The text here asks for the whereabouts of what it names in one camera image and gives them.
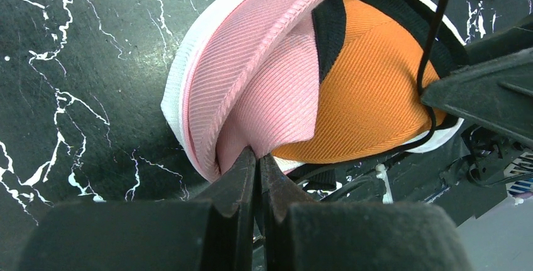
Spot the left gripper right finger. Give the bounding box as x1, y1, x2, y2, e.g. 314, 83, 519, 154
258, 155, 473, 270

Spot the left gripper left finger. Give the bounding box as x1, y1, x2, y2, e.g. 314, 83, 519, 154
16, 148, 256, 270

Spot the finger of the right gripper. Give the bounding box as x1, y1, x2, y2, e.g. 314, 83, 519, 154
422, 14, 532, 147

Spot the orange black bra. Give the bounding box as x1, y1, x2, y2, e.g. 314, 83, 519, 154
273, 0, 463, 164

